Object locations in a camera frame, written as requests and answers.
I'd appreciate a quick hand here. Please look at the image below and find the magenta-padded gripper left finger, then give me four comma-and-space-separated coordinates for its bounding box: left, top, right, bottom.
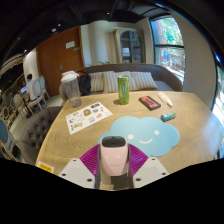
58, 143, 102, 190

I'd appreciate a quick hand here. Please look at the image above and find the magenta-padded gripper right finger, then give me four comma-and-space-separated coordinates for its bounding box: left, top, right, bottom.
128, 143, 170, 189

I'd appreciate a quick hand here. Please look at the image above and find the pink computer mouse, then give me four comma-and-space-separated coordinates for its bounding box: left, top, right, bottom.
99, 135, 130, 177

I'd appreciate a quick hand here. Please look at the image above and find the blue cloud-shaped mouse pad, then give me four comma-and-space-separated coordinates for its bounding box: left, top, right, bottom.
98, 115, 181, 158

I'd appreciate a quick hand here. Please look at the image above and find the yellow code card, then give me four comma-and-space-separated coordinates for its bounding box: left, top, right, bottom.
36, 160, 55, 174

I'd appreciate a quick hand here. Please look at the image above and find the white sticker sheet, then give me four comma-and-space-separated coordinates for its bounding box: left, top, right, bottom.
65, 101, 114, 135

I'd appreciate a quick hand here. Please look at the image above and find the small teal box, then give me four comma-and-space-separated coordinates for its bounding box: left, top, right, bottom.
160, 111, 177, 123

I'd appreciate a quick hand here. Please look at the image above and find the grey tufted armchair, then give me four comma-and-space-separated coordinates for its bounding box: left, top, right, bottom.
20, 105, 64, 166

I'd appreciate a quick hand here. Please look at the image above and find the black and red flat case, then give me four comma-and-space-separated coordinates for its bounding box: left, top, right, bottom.
138, 95, 162, 111

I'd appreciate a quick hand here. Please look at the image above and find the white tube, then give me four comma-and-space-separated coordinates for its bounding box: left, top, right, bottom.
157, 91, 174, 108

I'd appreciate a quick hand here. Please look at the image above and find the clear shaker bottle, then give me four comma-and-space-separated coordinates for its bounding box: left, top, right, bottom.
60, 70, 83, 109

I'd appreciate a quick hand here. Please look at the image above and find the green drink can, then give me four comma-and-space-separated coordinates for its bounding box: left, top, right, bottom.
117, 75, 131, 106

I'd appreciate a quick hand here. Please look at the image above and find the black backpack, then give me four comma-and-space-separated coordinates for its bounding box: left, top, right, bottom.
75, 70, 92, 97

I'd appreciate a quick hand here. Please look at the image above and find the striped cushion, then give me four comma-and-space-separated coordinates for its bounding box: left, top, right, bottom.
102, 70, 134, 94
131, 71, 158, 90
89, 72, 106, 93

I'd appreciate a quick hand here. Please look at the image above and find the white chairs group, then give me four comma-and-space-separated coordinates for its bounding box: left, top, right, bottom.
31, 75, 50, 112

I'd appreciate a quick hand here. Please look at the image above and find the brown curved sofa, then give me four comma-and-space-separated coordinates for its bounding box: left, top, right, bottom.
59, 63, 184, 101

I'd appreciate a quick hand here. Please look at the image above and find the person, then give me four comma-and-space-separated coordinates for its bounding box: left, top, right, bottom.
25, 73, 36, 101

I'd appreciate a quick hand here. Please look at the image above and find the black-framed window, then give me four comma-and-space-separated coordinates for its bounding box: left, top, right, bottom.
211, 53, 224, 128
150, 15, 186, 84

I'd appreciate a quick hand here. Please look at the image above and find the brown wooden door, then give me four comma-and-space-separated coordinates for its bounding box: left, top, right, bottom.
35, 26, 85, 98

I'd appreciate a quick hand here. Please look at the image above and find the wooden glass-door cabinet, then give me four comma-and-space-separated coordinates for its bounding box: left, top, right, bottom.
113, 27, 146, 65

